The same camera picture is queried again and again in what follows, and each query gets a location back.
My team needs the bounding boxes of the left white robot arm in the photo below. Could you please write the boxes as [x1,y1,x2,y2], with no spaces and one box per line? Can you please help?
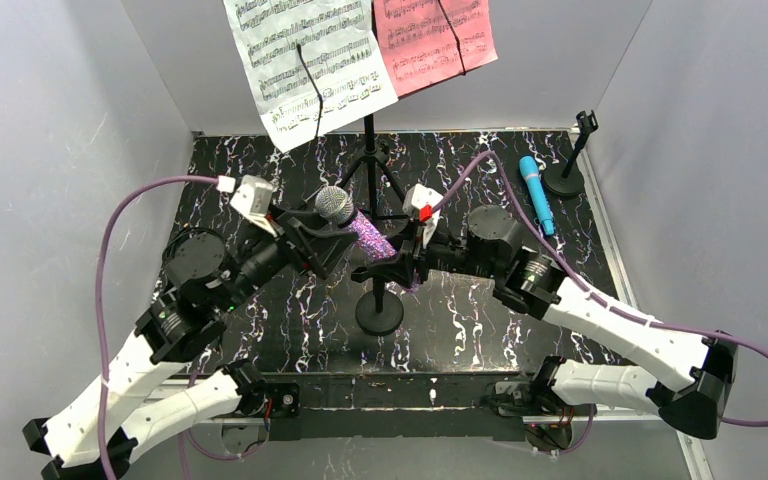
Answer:
[23,210,358,479]

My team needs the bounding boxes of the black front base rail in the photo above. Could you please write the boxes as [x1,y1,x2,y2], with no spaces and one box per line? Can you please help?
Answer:
[224,370,577,444]

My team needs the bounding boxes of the pink sheet music page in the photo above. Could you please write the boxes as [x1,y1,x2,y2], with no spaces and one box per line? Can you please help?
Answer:
[373,0,498,98]

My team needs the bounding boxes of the blue toy microphone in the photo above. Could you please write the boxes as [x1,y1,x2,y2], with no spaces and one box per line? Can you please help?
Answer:
[519,156,555,237]

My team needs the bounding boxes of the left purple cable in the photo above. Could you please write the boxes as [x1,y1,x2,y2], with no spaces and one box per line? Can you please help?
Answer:
[94,174,236,480]

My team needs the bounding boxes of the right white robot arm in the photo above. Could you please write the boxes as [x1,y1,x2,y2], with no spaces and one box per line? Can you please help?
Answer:
[352,205,737,440]

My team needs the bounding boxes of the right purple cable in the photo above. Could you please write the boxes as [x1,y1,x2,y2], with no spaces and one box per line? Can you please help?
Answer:
[433,150,768,429]

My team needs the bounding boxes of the black round-base mic stand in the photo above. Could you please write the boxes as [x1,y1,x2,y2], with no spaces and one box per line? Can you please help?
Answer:
[542,110,599,198]
[351,268,404,337]

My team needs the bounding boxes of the black coiled audio cable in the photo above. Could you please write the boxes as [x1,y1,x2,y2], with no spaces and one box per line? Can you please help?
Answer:
[158,225,226,372]

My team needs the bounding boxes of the white sheet music page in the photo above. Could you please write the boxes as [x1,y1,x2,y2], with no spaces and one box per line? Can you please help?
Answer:
[224,0,398,153]

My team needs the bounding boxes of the purple cable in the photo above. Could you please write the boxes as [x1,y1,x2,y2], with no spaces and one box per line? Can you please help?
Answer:
[433,150,768,429]
[94,174,236,480]

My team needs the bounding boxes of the black tripod music stand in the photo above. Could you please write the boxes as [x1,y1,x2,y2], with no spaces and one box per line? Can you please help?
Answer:
[337,114,408,223]

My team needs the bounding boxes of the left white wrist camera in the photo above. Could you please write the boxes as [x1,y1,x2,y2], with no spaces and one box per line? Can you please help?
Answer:
[230,175,278,238]

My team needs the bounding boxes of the purple glitter microphone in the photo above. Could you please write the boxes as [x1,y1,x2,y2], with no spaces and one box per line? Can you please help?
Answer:
[314,185,396,261]

